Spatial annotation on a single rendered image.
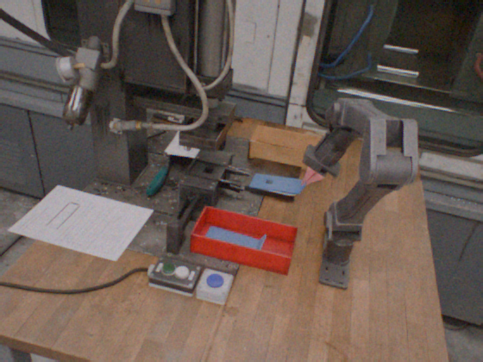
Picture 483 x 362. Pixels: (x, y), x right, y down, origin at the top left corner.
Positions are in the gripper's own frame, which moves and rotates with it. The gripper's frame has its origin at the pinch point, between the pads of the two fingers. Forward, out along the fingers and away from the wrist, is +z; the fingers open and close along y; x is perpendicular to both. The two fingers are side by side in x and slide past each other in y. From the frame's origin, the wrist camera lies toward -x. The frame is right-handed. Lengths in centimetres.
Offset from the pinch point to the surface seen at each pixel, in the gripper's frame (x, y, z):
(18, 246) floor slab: -38, 85, 147
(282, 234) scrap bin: 12.7, -1.5, 9.1
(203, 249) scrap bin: 24.6, 14.1, 17.3
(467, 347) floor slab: -53, -118, 57
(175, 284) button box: 38.1, 15.9, 17.8
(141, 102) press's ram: 4.1, 48.2, 4.1
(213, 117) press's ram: 3.6, 29.9, -3.6
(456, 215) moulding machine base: -59, -68, 9
